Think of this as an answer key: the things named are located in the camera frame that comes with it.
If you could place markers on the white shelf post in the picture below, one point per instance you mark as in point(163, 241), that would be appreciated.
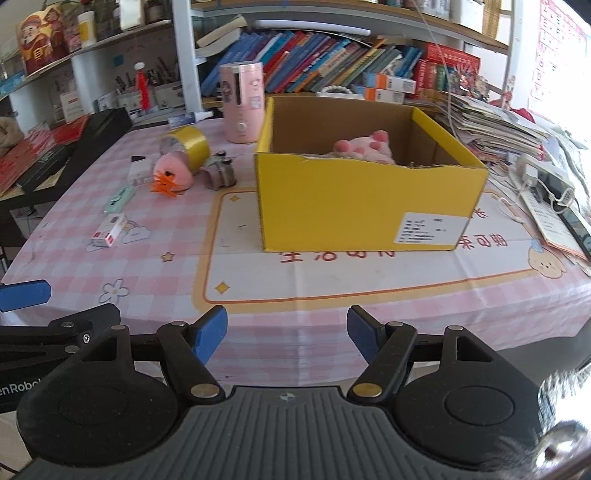
point(187, 55)

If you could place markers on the white charger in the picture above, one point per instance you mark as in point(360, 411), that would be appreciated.
point(141, 173)

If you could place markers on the orange white small box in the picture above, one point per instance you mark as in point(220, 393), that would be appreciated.
point(383, 95)
point(390, 82)

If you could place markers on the white power strip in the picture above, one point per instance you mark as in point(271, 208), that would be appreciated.
point(540, 173)

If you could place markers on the mint green small item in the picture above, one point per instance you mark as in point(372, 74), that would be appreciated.
point(119, 199)

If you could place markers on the paper cards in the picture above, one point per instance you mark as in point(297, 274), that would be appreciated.
point(549, 221)

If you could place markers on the black flat box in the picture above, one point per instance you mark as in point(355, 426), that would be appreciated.
point(44, 166)

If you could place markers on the pink plush with orange feet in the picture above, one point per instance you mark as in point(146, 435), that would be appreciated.
point(173, 170)

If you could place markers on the white pen holder box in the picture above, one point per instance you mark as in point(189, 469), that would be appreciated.
point(152, 94)

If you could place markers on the white book red label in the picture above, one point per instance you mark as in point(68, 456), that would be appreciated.
point(76, 106)

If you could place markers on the beige fuzzy toy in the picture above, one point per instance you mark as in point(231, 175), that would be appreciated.
point(9, 136)

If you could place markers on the pink cartoon box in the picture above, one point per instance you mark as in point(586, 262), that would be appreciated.
point(240, 101)

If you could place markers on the white jar yellow label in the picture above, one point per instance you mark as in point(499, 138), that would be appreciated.
point(86, 30)

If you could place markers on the stack of red books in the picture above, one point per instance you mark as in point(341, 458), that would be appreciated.
point(27, 152)

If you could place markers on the row of colourful books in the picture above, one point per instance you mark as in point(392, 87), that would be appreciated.
point(304, 60)

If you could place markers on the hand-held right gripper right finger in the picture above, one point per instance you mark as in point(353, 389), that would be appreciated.
point(363, 334)

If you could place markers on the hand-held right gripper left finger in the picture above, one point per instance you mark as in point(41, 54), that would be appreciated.
point(211, 333)

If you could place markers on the yellow tape roll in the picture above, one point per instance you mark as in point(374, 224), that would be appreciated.
point(196, 145)

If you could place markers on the red gold figure box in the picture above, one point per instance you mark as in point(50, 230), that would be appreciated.
point(41, 41)

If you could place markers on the white blue spray bottle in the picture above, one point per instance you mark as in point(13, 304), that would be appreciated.
point(187, 121)

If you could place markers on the yellow cardboard box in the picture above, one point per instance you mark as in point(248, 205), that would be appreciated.
point(323, 203)

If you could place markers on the small white red box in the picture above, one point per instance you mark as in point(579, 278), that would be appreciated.
point(108, 230)

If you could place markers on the pink checked tablecloth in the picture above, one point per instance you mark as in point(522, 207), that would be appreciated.
point(161, 277)

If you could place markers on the pink plush toy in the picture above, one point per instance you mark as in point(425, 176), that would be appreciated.
point(364, 147)

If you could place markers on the stack of newspapers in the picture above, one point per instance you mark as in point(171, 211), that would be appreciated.
point(489, 129)

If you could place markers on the black phone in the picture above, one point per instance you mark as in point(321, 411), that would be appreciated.
point(577, 228)

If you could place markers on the wall poster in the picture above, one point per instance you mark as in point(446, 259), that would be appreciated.
point(561, 55)

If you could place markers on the red tassel ornament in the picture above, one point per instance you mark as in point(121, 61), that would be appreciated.
point(144, 87)

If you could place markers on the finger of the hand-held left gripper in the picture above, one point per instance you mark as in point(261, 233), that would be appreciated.
point(83, 318)
point(23, 295)

